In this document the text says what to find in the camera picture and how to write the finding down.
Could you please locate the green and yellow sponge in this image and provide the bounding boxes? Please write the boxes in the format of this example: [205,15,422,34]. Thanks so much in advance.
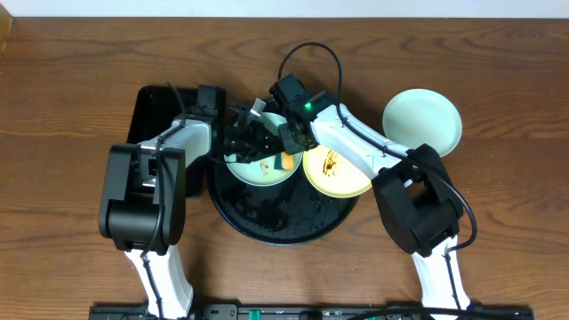
[274,152,294,172]

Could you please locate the light blue plate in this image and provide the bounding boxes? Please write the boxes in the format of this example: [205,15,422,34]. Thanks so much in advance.
[382,88,462,156]
[224,110,304,188]

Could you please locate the yellow plate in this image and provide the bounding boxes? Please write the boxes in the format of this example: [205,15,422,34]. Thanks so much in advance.
[302,146,372,198]

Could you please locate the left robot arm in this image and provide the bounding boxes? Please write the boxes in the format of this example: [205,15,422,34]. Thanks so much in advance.
[99,83,282,319]

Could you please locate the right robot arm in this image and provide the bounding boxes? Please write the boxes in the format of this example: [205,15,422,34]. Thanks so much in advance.
[269,74,472,310]

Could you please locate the black round tray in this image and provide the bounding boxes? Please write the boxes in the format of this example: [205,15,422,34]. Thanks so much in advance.
[205,162,358,245]

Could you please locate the black rectangular tray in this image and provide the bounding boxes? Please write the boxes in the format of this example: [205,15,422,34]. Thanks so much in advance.
[126,84,210,199]

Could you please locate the right black cable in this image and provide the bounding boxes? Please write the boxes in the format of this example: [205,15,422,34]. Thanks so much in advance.
[277,41,479,312]

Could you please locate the black cable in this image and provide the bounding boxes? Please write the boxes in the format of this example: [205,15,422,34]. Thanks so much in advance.
[140,82,188,320]
[277,41,479,312]

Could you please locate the left black cable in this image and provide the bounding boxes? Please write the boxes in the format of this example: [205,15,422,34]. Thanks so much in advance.
[140,82,188,320]

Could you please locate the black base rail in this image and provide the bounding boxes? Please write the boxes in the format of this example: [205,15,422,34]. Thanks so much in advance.
[87,302,534,320]

